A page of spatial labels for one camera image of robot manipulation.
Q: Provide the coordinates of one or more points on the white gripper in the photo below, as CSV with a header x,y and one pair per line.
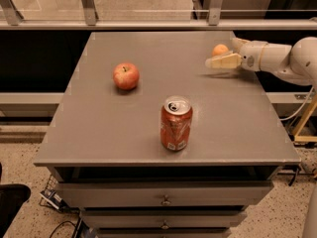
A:
x,y
250,58

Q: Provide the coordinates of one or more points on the orange fruit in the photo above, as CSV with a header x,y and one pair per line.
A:
x,y
219,50

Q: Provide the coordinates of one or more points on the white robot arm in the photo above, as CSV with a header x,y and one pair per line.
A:
x,y
289,211

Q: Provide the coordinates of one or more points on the red coke can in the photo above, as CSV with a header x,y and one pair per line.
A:
x,y
175,122

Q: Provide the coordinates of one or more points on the red apple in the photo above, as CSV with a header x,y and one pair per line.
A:
x,y
126,76

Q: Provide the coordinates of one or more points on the grey drawer cabinet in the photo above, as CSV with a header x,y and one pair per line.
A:
x,y
148,143

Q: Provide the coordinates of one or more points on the metal glass railing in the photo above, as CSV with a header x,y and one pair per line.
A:
x,y
236,15

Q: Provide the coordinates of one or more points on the black chair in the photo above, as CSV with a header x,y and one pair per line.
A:
x,y
12,197

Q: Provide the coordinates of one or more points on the yellow wooden frame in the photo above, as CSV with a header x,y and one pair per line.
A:
x,y
296,132

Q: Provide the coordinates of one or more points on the wire basket with box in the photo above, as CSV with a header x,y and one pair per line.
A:
x,y
50,198

